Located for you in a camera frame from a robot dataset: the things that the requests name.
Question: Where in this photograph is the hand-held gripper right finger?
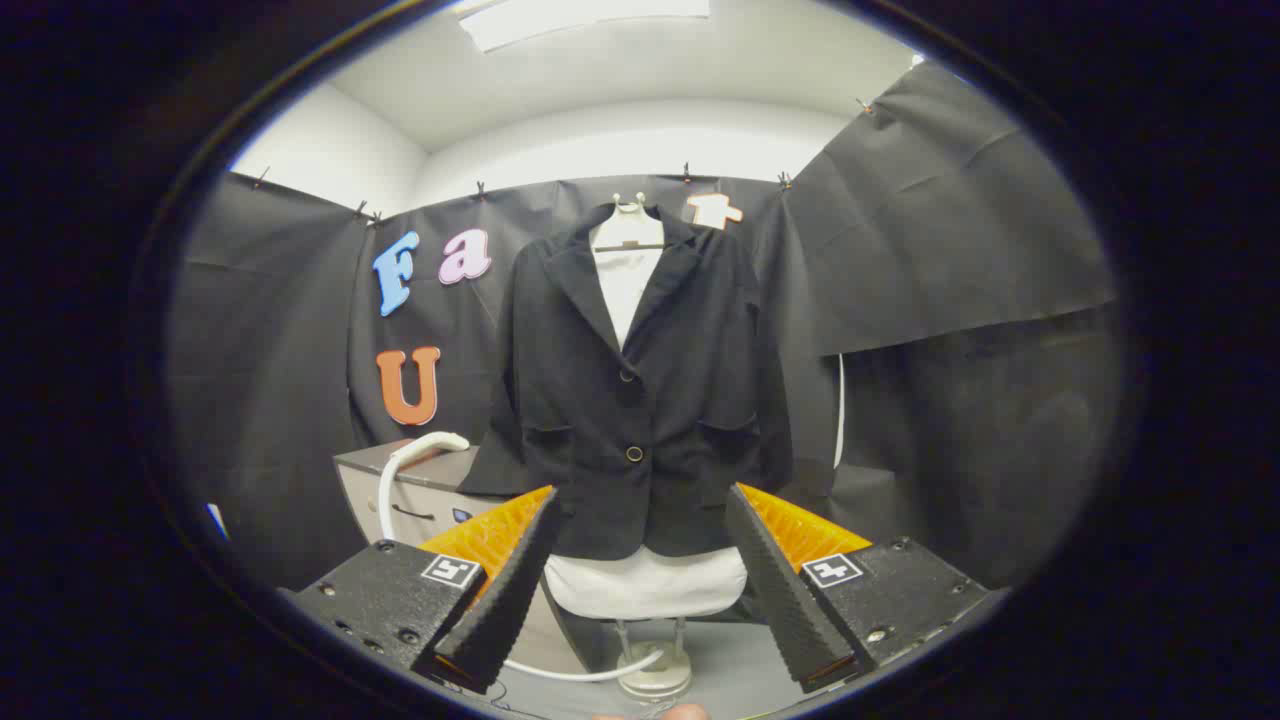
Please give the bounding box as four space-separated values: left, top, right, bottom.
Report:
725 482 993 695

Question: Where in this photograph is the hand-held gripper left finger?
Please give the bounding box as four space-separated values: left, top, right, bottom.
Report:
280 485 563 696

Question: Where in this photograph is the white garment steamer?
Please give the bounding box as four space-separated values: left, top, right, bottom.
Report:
377 431 472 543

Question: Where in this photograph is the black suit jacket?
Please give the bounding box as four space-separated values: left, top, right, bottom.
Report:
458 203 796 561

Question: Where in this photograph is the white clothes hanger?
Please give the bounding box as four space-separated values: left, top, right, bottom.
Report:
590 192 668 253

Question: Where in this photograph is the white mannequin torso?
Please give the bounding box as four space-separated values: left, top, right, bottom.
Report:
545 248 749 621

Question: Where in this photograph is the grey cardboard box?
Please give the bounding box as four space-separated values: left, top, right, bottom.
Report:
333 438 521 549

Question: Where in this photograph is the mannequin stand base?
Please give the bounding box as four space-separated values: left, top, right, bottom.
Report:
612 617 694 699

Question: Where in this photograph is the black backdrop cloth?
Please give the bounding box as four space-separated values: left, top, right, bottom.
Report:
165 60 1121 601

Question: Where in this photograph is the row of black clips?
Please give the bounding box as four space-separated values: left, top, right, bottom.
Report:
252 95 876 226

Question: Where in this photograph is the ceiling light panel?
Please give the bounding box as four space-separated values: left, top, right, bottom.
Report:
455 0 711 53

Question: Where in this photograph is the white steamer hose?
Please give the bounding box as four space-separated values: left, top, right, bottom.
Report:
503 648 666 684

